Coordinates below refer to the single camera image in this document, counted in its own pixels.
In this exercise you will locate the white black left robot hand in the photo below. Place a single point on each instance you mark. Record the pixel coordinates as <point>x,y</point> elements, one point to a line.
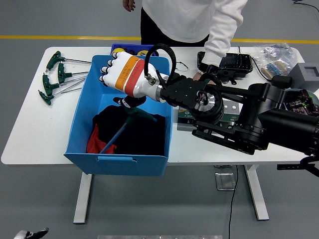
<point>30,234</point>

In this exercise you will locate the person's left hand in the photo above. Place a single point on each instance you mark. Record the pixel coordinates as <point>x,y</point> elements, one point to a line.
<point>198,76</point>

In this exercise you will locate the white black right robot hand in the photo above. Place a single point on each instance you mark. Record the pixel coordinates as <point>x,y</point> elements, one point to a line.
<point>124,72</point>

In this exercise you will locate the person's right hand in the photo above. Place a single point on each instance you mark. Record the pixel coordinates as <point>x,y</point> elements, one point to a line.
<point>129,4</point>

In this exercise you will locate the green grey hex key stand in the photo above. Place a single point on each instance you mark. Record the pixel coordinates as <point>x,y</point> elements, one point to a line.
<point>183,125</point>

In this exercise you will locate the person's left forearm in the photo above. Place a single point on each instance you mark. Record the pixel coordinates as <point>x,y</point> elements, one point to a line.
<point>216,47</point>

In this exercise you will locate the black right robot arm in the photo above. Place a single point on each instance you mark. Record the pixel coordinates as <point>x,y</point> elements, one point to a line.
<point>249,124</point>

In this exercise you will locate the large blue plastic box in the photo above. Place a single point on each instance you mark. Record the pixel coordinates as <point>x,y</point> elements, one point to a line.
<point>114,164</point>

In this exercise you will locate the grey foam box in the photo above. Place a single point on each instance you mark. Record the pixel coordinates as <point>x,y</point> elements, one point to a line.
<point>299,74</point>

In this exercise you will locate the yellow ball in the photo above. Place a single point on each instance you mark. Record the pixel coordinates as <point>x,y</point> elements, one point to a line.
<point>117,51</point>

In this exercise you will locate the yellow tape measure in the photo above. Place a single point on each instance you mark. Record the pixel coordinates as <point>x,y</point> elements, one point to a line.
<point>144,52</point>

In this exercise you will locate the small dark blue bin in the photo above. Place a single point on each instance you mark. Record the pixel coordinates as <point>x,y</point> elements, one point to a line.
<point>134,46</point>

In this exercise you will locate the black plastic tray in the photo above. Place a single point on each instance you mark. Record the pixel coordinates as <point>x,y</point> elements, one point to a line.
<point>236,62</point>

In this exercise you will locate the person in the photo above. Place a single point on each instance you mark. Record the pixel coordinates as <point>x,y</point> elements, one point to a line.
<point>184,17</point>

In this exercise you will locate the white table leg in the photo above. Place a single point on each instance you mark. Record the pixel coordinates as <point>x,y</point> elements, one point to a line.
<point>258,196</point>
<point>83,199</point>

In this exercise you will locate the black cloth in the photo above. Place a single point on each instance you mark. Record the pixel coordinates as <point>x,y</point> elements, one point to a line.
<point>144,134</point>

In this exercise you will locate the red cloth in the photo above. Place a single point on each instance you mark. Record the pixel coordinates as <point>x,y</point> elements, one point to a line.
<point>94,142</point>

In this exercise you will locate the taped resistor strip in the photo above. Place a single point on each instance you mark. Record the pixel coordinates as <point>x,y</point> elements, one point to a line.
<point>274,67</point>

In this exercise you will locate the clear plastic parts bag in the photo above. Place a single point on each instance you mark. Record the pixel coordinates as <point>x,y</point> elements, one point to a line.
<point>274,53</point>

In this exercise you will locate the black power adapter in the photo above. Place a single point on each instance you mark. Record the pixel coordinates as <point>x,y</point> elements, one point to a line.
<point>281,80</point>

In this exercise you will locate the light blue bowl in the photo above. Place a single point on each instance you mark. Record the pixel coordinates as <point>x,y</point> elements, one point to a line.
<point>289,93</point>

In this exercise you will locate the dark small parts pile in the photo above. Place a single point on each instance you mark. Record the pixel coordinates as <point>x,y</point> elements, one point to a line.
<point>302,102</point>

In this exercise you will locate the metal floor plate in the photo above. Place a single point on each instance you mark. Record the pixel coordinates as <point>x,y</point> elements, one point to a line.
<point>225,181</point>

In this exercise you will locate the black table control panel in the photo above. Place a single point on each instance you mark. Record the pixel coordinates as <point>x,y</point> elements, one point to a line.
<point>286,167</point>

